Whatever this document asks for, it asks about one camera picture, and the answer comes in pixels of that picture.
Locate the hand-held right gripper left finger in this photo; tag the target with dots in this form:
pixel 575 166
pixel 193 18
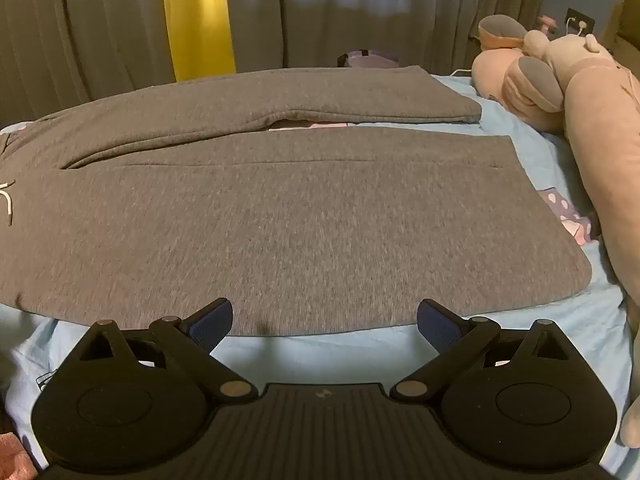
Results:
pixel 212 324

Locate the purple polka dot cloth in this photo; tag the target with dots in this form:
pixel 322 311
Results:
pixel 562 210

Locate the grey pants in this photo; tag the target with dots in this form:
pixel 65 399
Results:
pixel 300 220

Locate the black wall socket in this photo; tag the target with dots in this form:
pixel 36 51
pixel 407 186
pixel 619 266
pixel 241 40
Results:
pixel 580 20

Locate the yellow curtain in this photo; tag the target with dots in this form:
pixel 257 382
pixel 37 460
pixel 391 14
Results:
pixel 200 20

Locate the pink cloth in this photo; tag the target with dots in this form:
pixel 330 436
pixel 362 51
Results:
pixel 12 455

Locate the pink plush toy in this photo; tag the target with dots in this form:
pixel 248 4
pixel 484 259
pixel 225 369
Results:
pixel 607 125

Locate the grey curtain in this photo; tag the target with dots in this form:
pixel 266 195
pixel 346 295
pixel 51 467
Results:
pixel 90 30
pixel 400 10

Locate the light blue bed sheet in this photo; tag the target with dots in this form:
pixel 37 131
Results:
pixel 550 320

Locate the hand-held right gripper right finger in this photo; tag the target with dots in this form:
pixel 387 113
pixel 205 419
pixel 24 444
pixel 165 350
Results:
pixel 440 326

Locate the olive headboard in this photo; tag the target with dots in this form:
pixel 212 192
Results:
pixel 625 25

